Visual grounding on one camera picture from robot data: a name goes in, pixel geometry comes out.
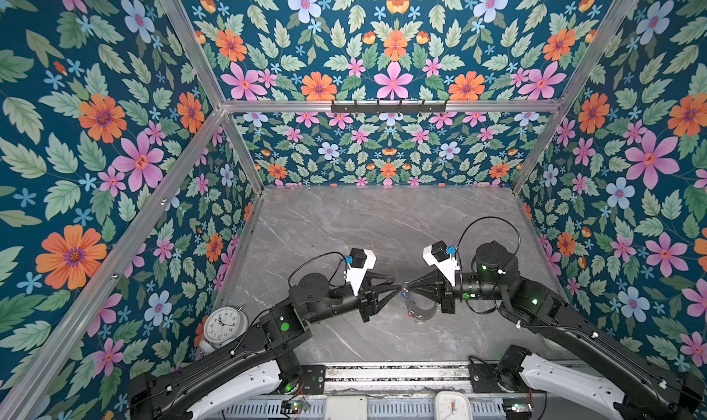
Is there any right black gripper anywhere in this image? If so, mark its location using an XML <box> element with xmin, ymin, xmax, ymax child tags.
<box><xmin>407</xmin><ymin>269</ymin><xmax>506</xmax><ymax>316</ymax></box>

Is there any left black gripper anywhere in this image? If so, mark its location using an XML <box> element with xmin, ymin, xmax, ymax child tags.
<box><xmin>307</xmin><ymin>269</ymin><xmax>406</xmax><ymax>326</ymax></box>

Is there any grey yellow keyring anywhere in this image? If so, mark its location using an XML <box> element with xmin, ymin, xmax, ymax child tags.
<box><xmin>403</xmin><ymin>300</ymin><xmax>437</xmax><ymax>324</ymax></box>

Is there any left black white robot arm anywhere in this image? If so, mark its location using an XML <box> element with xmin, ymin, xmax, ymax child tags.
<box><xmin>129</xmin><ymin>273</ymin><xmax>401</xmax><ymax>419</ymax></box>

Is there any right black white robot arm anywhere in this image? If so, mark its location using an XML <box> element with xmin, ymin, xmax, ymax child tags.
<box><xmin>404</xmin><ymin>241</ymin><xmax>704</xmax><ymax>419</ymax></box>

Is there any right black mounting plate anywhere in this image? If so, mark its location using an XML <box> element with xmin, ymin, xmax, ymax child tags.
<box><xmin>468</xmin><ymin>361</ymin><xmax>504</xmax><ymax>393</ymax></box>

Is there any black mounting plate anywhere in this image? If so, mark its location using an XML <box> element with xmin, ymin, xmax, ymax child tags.
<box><xmin>468</xmin><ymin>361</ymin><xmax>504</xmax><ymax>393</ymax></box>
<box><xmin>285</xmin><ymin>364</ymin><xmax>327</xmax><ymax>395</ymax></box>

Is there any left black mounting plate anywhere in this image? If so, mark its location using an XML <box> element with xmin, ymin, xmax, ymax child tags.
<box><xmin>285</xmin><ymin>364</ymin><xmax>327</xmax><ymax>395</ymax></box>

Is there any white square device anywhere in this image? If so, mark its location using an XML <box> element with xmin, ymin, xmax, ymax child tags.
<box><xmin>323</xmin><ymin>395</ymin><xmax>368</xmax><ymax>420</ymax></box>

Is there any left small circuit board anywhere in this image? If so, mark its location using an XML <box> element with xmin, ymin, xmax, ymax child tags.
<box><xmin>280</xmin><ymin>401</ymin><xmax>310</xmax><ymax>416</ymax></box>

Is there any small circuit board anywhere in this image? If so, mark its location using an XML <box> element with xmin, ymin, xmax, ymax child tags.
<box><xmin>280</xmin><ymin>401</ymin><xmax>310</xmax><ymax>416</ymax></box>
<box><xmin>503</xmin><ymin>401</ymin><xmax>534</xmax><ymax>420</ymax></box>

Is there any right small circuit board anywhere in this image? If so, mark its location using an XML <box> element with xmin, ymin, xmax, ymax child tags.
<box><xmin>503</xmin><ymin>401</ymin><xmax>534</xmax><ymax>420</ymax></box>

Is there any white alarm clock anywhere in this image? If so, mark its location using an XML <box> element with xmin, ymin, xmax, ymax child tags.
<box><xmin>198</xmin><ymin>307</ymin><xmax>249</xmax><ymax>354</ymax></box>

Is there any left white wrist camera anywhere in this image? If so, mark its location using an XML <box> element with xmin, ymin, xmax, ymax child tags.
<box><xmin>344</xmin><ymin>248</ymin><xmax>377</xmax><ymax>296</ymax></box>

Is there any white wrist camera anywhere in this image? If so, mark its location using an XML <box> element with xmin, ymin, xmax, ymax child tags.
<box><xmin>423</xmin><ymin>241</ymin><xmax>460</xmax><ymax>286</ymax></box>
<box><xmin>344</xmin><ymin>248</ymin><xmax>377</xmax><ymax>296</ymax></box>

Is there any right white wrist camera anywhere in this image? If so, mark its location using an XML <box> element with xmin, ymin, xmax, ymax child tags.
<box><xmin>423</xmin><ymin>241</ymin><xmax>460</xmax><ymax>286</ymax></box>

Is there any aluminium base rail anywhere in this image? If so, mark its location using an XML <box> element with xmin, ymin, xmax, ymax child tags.
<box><xmin>209</xmin><ymin>360</ymin><xmax>625</xmax><ymax>399</ymax></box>

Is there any black hook rail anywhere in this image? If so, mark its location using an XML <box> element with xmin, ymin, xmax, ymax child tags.
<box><xmin>330</xmin><ymin>99</ymin><xmax>447</xmax><ymax>115</ymax></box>

